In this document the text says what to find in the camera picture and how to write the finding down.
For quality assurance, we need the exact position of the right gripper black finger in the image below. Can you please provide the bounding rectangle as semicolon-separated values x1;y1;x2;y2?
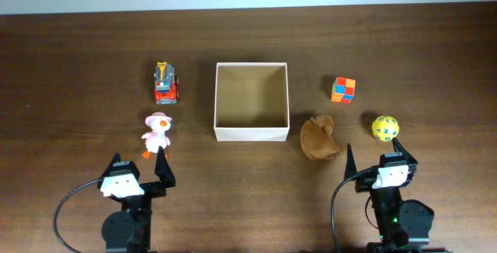
392;138;418;166
344;144;357;179

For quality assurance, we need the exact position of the brown plush capybara toy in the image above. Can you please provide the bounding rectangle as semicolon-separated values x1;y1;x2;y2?
300;116;341;161

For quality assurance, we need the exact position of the colourful two-by-two puzzle cube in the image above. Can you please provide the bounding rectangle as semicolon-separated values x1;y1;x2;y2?
331;77;356;104

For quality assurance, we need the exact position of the red toy fire truck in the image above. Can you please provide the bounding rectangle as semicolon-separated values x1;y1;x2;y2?
154;62;179;105

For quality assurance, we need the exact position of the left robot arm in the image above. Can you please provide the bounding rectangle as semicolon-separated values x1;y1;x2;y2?
98;148;176;253

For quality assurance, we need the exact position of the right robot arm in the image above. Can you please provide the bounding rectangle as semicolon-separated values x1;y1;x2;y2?
344;139;434;253

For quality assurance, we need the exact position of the yellow ball with blue letters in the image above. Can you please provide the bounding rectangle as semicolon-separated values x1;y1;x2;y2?
372;116;400;142

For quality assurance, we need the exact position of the open white cardboard box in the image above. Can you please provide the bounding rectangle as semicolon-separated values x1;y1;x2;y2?
214;62;290;142

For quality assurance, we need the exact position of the right black cable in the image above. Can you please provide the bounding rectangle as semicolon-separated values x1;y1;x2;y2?
330;167;380;253

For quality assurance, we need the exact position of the black cable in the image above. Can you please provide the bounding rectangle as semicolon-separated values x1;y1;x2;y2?
330;167;380;253
53;178;103;253

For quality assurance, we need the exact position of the left black cable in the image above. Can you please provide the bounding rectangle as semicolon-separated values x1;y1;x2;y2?
53;178;103;253

